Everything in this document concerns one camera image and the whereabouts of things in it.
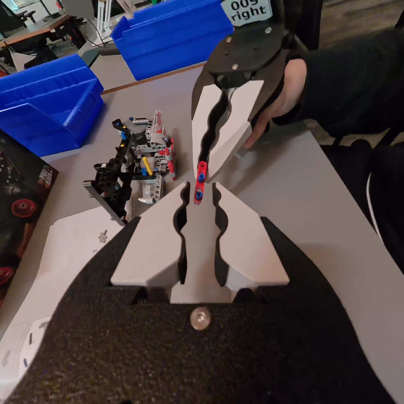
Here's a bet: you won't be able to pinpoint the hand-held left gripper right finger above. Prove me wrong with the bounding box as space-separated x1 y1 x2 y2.
211 182 290 289

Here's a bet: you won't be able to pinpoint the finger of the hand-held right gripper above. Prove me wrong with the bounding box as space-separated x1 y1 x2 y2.
205 80 266 184
191 85 228 177

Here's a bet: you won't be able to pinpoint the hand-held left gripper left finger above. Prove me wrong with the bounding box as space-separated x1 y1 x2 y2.
110 181 192 288

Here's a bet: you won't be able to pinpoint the red beam with blue pins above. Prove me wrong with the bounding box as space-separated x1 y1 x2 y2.
193 160 209 206

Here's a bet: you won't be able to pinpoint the toy brick vehicle model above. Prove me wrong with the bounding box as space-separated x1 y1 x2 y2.
83 110 177 226

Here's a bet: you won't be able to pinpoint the grey desk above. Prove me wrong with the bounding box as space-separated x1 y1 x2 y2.
0 63 404 404
73 41 207 95

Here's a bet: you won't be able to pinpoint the person's right hand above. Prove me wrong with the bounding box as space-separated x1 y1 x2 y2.
243 58 309 149

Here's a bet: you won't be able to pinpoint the white instruction booklet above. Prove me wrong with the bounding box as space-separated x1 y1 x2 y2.
0 207 127 401

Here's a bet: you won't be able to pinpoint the blue storage bin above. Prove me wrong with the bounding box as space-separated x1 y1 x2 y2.
110 0 235 81
0 53 105 157

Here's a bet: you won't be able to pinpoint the white metal stand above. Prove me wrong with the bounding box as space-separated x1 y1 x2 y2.
93 0 119 46

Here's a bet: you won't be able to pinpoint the black toy set box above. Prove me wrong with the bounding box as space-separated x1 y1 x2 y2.
0 129 59 311

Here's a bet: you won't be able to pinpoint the person's legs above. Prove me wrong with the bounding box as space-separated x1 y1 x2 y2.
317 139 404 250

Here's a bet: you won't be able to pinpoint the brown wooden table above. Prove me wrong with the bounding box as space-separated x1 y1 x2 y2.
0 14 74 48

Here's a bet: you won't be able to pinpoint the white cord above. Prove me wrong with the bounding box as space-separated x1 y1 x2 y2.
365 172 385 242

